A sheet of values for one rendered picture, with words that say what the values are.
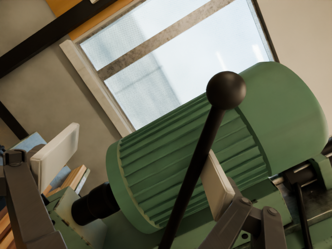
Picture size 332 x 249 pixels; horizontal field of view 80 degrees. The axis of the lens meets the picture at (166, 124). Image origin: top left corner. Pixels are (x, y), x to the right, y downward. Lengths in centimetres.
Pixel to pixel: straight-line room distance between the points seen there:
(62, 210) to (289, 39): 178
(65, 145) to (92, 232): 31
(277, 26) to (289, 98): 155
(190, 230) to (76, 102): 153
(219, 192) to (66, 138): 13
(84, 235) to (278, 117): 39
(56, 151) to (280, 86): 27
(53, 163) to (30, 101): 177
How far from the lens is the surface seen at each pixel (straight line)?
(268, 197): 37
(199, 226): 38
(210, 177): 19
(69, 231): 45
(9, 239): 51
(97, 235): 49
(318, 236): 44
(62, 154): 19
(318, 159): 43
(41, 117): 193
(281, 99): 30
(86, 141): 185
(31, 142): 72
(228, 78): 18
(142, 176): 30
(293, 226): 43
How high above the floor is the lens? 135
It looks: 8 degrees down
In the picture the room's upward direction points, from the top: 61 degrees clockwise
